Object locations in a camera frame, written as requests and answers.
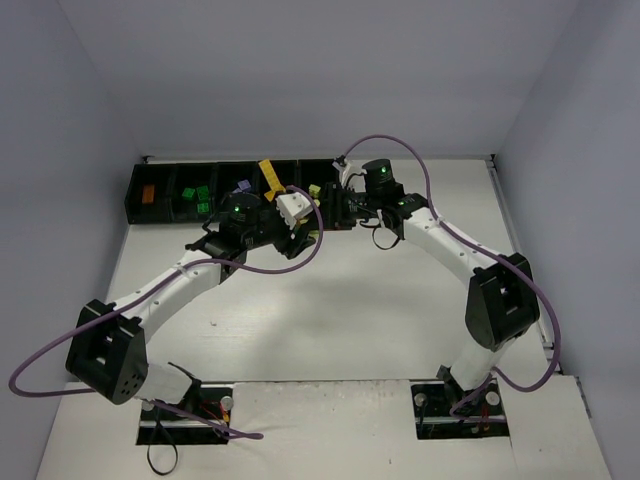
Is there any purple small lego brick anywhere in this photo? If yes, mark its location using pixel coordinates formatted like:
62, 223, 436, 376
237, 180, 252, 192

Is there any yellow small lego brick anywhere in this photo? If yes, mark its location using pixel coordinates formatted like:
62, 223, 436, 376
258, 159, 286, 202

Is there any green small lego brick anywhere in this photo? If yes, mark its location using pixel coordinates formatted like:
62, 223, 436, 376
181, 188, 196, 201

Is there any lime rounded lego brick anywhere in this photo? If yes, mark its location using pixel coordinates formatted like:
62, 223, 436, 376
309, 184, 321, 198

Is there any orange lego brick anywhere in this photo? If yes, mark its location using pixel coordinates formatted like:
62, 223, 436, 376
141, 184, 155, 205

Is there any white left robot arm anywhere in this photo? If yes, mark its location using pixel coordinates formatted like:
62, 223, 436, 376
65, 187, 323, 405

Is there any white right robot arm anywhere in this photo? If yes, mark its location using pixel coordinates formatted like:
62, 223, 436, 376
322, 158, 540, 392

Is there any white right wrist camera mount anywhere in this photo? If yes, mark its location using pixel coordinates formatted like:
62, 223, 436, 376
332, 155, 363, 188

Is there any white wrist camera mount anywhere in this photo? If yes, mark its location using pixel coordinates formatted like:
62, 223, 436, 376
275, 192, 313, 229
332, 155, 363, 188

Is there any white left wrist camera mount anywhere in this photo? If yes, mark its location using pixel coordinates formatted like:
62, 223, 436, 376
275, 192, 313, 229

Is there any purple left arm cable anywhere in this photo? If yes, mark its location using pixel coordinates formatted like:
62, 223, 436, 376
8, 185, 325, 441

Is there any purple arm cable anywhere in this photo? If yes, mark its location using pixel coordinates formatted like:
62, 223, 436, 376
344, 134, 562, 422
8, 185, 325, 441

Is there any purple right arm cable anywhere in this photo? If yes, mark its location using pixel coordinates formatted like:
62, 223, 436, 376
344, 134, 562, 422

